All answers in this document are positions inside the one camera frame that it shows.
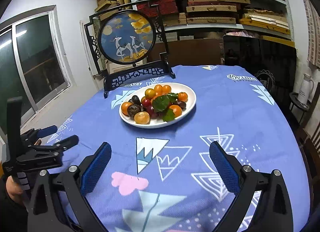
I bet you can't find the orange kumquat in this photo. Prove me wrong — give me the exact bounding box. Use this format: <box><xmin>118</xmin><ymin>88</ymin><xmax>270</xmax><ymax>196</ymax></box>
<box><xmin>121</xmin><ymin>102</ymin><xmax>132</xmax><ymax>116</ymax></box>
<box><xmin>153</xmin><ymin>84</ymin><xmax>163</xmax><ymax>96</ymax></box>

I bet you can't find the dark brown water chestnut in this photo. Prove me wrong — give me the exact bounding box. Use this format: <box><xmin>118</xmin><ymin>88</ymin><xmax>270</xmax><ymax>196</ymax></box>
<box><xmin>127</xmin><ymin>104</ymin><xmax>141</xmax><ymax>118</ymax></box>

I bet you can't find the pale yellow persimmon fruit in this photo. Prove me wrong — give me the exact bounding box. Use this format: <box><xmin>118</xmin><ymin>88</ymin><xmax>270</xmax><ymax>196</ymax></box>
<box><xmin>134</xmin><ymin>111</ymin><xmax>150</xmax><ymax>124</ymax></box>

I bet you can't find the small red tomato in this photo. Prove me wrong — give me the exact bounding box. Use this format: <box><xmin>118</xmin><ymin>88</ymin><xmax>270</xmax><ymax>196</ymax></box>
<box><xmin>141</xmin><ymin>98</ymin><xmax>152</xmax><ymax>108</ymax></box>

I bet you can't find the dark red plum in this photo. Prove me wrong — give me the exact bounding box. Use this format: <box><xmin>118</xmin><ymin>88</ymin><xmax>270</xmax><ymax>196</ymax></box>
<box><xmin>146</xmin><ymin>105</ymin><xmax>159</xmax><ymax>119</ymax></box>

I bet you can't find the yellow green round fruit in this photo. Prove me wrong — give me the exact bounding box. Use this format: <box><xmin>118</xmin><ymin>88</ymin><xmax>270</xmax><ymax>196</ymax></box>
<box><xmin>145</xmin><ymin>89</ymin><xmax>156</xmax><ymax>99</ymax></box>

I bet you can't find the tangerine with leaf back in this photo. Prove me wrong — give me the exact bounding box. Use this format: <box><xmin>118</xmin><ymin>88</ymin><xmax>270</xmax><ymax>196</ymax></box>
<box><xmin>162</xmin><ymin>105</ymin><xmax>182</xmax><ymax>121</ymax></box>

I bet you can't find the small tangerine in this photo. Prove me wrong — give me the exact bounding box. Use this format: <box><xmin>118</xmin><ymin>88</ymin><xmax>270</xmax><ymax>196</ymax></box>
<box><xmin>162</xmin><ymin>85</ymin><xmax>172</xmax><ymax>94</ymax></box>

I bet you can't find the dark plum with leaf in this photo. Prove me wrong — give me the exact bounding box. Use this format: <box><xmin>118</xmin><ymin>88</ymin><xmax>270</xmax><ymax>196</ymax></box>
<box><xmin>174</xmin><ymin>101</ymin><xmax>186</xmax><ymax>110</ymax></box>

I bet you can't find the tangerine with leaves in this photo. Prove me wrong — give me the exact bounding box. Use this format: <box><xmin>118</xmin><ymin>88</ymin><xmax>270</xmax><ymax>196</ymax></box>
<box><xmin>167</xmin><ymin>92</ymin><xmax>188</xmax><ymax>103</ymax></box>

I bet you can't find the person left hand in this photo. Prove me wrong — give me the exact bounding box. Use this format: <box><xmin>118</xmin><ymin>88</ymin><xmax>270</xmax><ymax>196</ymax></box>
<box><xmin>6</xmin><ymin>176</ymin><xmax>23</xmax><ymax>205</ymax></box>

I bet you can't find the wooden chair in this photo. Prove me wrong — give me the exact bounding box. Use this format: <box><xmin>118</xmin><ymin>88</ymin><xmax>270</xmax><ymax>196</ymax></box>
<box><xmin>296</xmin><ymin>124</ymin><xmax>319</xmax><ymax>184</ymax></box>

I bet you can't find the blue patterned tablecloth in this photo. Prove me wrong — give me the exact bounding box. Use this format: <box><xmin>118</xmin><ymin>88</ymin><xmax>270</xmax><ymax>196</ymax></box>
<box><xmin>48</xmin><ymin>66</ymin><xmax>310</xmax><ymax>231</ymax></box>

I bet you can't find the round deer painting screen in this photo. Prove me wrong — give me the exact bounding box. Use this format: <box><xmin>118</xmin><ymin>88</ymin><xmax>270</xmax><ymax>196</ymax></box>
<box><xmin>97</xmin><ymin>10</ymin><xmax>156</xmax><ymax>65</ymax></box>

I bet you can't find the white oval plate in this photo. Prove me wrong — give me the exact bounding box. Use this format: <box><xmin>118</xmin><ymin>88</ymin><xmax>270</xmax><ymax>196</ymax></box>
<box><xmin>119</xmin><ymin>83</ymin><xmax>197</xmax><ymax>129</ymax></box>

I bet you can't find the white thermos jug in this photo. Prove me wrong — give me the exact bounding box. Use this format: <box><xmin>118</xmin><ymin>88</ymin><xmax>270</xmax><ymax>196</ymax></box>
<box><xmin>297</xmin><ymin>73</ymin><xmax>314</xmax><ymax>105</ymax></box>

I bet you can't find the striped curtain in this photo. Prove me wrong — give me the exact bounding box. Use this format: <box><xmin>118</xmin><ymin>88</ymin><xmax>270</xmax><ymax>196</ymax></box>
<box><xmin>303</xmin><ymin>0</ymin><xmax>320</xmax><ymax>69</ymax></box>

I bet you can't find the window with metal frame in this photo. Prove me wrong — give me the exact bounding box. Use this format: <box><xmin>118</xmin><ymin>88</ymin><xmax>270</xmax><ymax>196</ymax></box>
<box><xmin>1</xmin><ymin>5</ymin><xmax>72</xmax><ymax>138</ymax></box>

